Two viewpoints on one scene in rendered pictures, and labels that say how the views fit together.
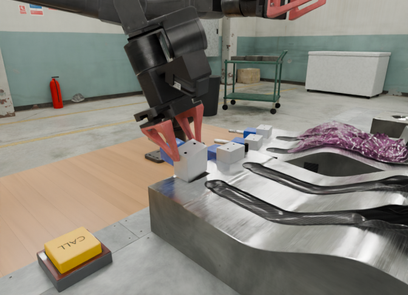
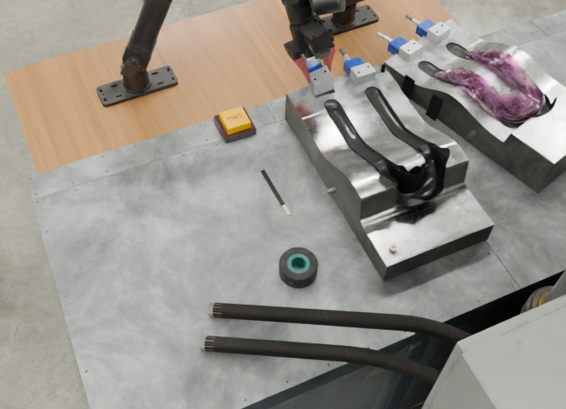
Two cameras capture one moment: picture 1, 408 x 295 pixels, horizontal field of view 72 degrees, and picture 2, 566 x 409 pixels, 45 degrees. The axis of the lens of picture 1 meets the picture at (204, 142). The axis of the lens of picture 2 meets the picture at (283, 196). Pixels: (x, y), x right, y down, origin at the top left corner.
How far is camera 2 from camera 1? 1.17 m
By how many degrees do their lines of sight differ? 38
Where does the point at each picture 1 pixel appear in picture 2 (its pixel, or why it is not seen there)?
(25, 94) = not seen: outside the picture
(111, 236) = (258, 114)
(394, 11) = not seen: outside the picture
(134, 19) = not seen: outside the picture
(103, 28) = not seen: outside the picture
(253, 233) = (331, 149)
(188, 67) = (314, 45)
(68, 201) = (232, 71)
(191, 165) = (317, 88)
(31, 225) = (207, 87)
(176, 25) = not seen: outside the picture
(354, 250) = (353, 176)
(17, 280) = (204, 129)
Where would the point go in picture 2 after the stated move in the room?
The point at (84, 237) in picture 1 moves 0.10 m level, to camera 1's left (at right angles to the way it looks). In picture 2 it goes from (241, 115) to (204, 103)
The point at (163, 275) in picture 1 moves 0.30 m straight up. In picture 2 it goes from (282, 151) to (285, 56)
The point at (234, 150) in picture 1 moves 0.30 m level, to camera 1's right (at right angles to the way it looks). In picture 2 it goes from (361, 76) to (487, 114)
